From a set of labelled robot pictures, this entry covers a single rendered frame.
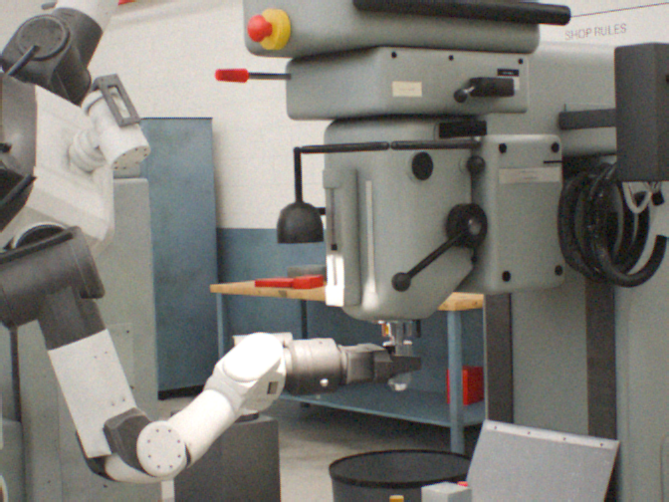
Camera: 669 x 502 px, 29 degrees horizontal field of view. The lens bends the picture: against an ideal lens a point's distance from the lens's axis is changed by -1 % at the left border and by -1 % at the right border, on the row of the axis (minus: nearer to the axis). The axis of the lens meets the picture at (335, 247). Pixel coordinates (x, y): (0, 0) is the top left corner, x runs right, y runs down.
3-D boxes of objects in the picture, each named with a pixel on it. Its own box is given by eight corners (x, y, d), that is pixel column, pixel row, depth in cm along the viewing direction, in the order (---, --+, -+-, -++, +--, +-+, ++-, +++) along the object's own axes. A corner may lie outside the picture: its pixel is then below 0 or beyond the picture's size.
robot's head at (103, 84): (96, 154, 194) (112, 126, 189) (72, 107, 197) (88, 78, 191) (130, 146, 198) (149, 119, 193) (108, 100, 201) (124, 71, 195)
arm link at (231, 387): (291, 346, 203) (238, 395, 195) (284, 382, 210) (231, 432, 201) (258, 324, 206) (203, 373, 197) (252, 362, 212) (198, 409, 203)
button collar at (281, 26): (281, 47, 192) (280, 6, 192) (256, 51, 197) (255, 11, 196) (292, 48, 193) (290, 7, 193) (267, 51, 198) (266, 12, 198)
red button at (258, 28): (260, 40, 191) (259, 12, 191) (244, 43, 194) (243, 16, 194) (278, 41, 193) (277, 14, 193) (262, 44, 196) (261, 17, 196)
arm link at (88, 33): (42, -8, 211) (7, 60, 206) (92, 3, 209) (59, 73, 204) (60, 33, 222) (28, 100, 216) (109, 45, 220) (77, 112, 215)
